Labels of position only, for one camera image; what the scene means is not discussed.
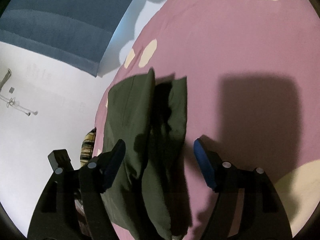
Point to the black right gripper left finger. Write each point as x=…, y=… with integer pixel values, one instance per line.
x=71, y=206

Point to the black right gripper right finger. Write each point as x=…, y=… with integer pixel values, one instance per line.
x=247, y=205

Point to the yellow black striped cloth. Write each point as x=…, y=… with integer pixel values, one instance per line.
x=87, y=147

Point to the dark green jacket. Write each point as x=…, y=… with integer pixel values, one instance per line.
x=148, y=197

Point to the pink bedsheet with cream dots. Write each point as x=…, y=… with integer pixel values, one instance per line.
x=252, y=68

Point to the blue curtain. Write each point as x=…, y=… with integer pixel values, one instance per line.
x=76, y=32

